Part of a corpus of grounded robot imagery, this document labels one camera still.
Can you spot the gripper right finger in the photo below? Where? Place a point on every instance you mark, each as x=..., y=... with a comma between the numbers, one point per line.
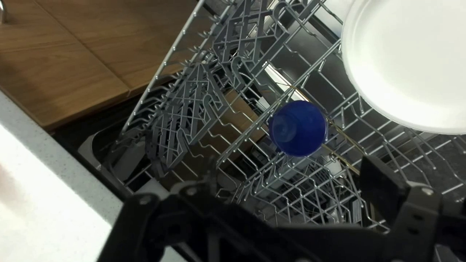
x=418, y=218

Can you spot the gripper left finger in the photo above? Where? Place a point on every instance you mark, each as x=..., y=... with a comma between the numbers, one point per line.
x=171, y=225

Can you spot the dishwasher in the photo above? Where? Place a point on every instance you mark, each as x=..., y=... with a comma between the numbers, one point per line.
x=255, y=120

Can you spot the blue cup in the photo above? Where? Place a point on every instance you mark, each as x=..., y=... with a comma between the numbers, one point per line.
x=298, y=129

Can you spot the thin golden stick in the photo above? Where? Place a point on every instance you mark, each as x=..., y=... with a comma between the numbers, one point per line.
x=346, y=135

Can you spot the white plate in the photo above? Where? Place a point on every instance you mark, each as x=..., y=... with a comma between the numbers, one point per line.
x=404, y=62

